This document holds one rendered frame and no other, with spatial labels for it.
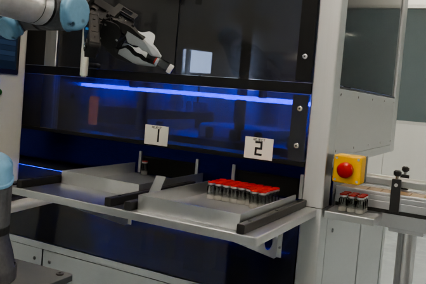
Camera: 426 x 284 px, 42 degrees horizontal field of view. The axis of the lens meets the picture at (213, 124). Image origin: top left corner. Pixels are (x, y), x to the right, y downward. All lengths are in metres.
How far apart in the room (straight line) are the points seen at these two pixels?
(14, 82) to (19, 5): 0.88
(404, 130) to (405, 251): 4.51
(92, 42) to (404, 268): 1.01
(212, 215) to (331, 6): 0.64
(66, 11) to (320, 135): 0.72
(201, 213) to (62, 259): 0.88
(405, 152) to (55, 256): 4.62
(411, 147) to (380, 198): 4.53
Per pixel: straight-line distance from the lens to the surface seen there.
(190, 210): 1.23
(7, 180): 1.06
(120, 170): 1.80
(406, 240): 1.62
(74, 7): 1.16
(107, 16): 1.29
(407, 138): 6.09
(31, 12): 1.12
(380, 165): 6.15
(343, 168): 1.44
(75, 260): 1.96
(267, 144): 1.54
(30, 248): 2.10
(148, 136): 1.73
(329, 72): 1.49
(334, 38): 1.49
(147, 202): 1.29
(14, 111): 1.96
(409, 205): 1.57
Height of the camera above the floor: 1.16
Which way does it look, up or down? 3 degrees down
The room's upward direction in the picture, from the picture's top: 5 degrees clockwise
